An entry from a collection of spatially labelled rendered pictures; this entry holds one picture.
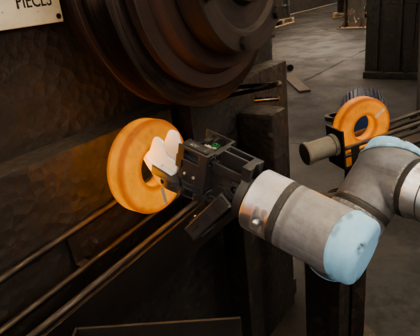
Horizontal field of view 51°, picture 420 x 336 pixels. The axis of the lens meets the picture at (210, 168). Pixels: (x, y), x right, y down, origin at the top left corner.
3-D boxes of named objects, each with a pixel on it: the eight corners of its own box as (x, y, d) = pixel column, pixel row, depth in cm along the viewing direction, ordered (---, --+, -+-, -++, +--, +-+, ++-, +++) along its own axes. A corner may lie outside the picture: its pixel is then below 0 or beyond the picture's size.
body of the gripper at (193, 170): (205, 126, 67) (273, 157, 62) (199, 173, 72) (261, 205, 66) (173, 142, 62) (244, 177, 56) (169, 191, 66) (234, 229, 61)
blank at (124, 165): (94, 141, 65) (109, 143, 63) (162, 104, 75) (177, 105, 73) (121, 227, 72) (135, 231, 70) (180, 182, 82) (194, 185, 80)
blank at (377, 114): (351, 163, 121) (358, 167, 118) (321, 126, 113) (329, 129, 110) (391, 123, 120) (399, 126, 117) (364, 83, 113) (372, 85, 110)
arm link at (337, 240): (353, 293, 58) (349, 287, 49) (273, 248, 64) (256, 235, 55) (385, 231, 59) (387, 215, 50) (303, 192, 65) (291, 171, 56)
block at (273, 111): (241, 198, 116) (233, 111, 107) (256, 186, 122) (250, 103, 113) (277, 207, 110) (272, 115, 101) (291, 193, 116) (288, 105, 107)
